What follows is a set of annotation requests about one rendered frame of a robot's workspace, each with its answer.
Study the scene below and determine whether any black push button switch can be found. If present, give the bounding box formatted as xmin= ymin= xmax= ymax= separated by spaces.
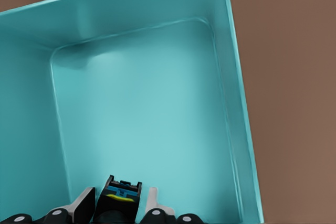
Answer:
xmin=92 ymin=174 xmax=143 ymax=224

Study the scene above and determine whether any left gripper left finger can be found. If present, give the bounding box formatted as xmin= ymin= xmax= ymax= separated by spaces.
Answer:
xmin=36 ymin=187 xmax=96 ymax=224

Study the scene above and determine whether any blue storage box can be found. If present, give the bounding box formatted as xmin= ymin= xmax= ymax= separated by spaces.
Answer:
xmin=0 ymin=0 xmax=265 ymax=224

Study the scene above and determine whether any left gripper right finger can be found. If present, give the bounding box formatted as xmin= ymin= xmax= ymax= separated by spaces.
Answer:
xmin=140 ymin=187 xmax=176 ymax=224

